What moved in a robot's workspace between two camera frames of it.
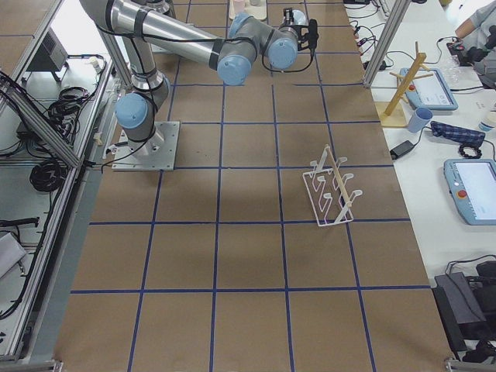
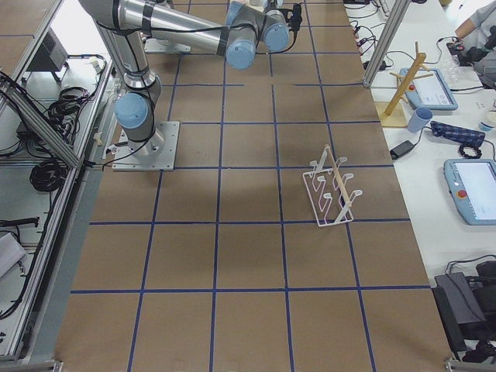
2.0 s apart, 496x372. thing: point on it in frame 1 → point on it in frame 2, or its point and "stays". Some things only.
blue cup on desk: (419, 119) stays
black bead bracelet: (464, 146) stays
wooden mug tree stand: (394, 113) stays
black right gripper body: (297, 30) → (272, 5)
